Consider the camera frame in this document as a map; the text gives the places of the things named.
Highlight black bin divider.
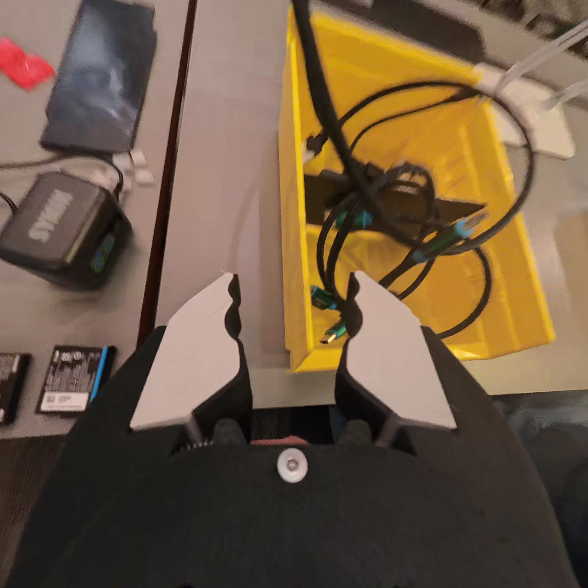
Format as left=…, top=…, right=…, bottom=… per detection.
left=303, top=174, right=488, bottom=227

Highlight black printed charger box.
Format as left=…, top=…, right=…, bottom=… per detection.
left=0, top=170, right=135, bottom=292

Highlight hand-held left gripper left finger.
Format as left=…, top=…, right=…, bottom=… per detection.
left=130, top=273, right=253, bottom=440

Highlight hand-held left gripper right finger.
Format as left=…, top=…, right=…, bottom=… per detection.
left=334, top=271, right=458, bottom=445

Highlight black hdmi switch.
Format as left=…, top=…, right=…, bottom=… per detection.
left=305, top=82, right=537, bottom=254

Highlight yellow plastic bin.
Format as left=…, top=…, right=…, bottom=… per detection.
left=277, top=7, right=557, bottom=375

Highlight black battery blue stripe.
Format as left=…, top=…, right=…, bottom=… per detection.
left=36, top=345, right=117, bottom=417

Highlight black labelled battery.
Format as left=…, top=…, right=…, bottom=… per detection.
left=0, top=352, right=33, bottom=426

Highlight red tape piece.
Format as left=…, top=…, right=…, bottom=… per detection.
left=0, top=36, right=57, bottom=91

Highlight white tablet stand base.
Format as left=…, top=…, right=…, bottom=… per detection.
left=472, top=18, right=588, bottom=160

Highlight scattered white plastic clips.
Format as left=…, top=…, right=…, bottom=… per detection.
left=111, top=148, right=155, bottom=190

